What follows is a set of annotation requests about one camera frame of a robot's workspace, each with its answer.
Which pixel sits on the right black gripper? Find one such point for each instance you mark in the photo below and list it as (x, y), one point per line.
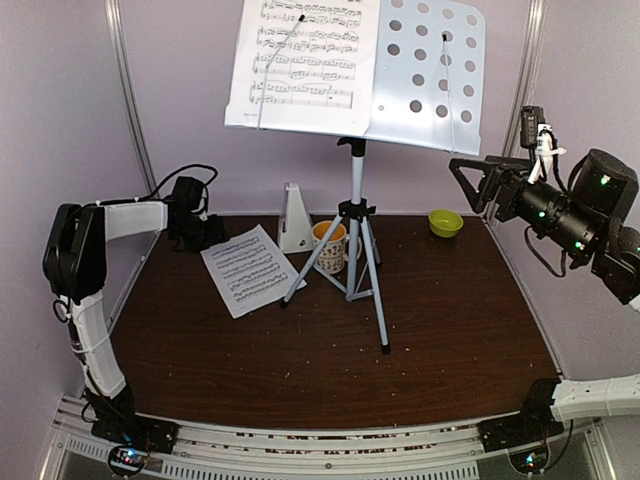
(511, 177)

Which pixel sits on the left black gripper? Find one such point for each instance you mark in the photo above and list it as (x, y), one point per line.
(217, 235)

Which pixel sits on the sheet music page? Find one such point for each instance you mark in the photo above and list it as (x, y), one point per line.
(249, 271)
(305, 66)

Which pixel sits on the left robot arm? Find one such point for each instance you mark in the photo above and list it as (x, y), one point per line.
(75, 265)

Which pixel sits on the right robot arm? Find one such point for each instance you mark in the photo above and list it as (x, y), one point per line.
(587, 223)

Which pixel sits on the green bowl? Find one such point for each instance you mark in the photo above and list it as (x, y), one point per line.
(445, 223)

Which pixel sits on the white metronome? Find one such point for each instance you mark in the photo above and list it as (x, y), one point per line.
(294, 224)

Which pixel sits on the yellow patterned mug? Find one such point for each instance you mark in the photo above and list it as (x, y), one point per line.
(334, 256)

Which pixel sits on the white tripod stand pole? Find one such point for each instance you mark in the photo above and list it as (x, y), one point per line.
(363, 258)

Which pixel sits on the white perforated music stand desk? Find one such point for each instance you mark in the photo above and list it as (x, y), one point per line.
(409, 99)

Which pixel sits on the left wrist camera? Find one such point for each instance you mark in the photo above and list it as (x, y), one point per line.
(188, 198)

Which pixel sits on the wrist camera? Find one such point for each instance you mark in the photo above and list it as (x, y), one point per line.
(537, 137)
(188, 198)

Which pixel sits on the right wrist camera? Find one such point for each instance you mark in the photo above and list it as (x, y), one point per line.
(537, 137)

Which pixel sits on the right wire page holder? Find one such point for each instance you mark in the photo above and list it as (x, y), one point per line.
(447, 63)

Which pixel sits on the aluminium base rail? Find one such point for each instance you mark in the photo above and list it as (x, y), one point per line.
(451, 450)

